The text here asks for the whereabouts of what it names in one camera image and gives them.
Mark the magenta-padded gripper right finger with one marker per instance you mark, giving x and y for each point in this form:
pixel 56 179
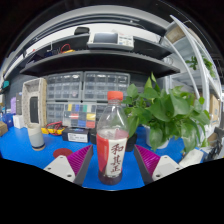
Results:
pixel 165 166

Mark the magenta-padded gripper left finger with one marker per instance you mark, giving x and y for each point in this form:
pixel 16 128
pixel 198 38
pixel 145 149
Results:
pixel 59 166

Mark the clear red-capped drink bottle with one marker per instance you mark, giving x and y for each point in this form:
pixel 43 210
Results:
pixel 111 153

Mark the flat round red coaster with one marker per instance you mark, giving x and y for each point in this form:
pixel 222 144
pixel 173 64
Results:
pixel 62 152

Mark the black box with white label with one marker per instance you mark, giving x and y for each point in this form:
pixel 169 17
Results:
pixel 76 135

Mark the grey and white mug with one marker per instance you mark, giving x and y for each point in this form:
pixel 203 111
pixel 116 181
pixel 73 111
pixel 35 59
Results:
pixel 36 138

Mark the yellow multimeter with red leads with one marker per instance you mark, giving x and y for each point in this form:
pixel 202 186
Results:
pixel 53 128

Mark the black zip case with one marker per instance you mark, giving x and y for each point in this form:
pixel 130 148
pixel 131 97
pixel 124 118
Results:
pixel 131 143

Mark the green potted plant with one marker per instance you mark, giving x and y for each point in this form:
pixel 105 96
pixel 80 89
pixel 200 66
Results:
pixel 166 113

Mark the black desk clamp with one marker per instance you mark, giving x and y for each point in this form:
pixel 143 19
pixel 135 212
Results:
pixel 215 146

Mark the grey small-parts drawer cabinet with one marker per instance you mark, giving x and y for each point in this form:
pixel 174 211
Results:
pixel 105 83
pixel 64 86
pixel 54 112
pixel 100 108

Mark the clear colourful parts organizer box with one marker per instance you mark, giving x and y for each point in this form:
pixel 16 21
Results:
pixel 80 116

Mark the small white box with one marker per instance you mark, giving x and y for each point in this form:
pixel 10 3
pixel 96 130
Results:
pixel 18 121

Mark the black speaker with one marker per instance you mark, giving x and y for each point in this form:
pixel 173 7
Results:
pixel 34 110

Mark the blue box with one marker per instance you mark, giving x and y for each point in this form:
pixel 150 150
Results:
pixel 8 120

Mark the grey upright box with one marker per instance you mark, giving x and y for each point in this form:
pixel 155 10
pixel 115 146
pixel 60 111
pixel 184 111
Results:
pixel 19 104

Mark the beige perforated storage box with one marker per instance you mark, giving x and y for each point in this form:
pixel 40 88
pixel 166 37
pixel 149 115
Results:
pixel 26 100

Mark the purple container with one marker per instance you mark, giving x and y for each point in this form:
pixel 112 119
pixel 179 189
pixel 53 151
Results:
pixel 13 105

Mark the white shelf unit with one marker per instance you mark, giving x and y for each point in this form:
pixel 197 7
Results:
pixel 204 83

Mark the black shelf unit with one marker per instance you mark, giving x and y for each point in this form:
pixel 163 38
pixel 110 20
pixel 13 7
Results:
pixel 96 61

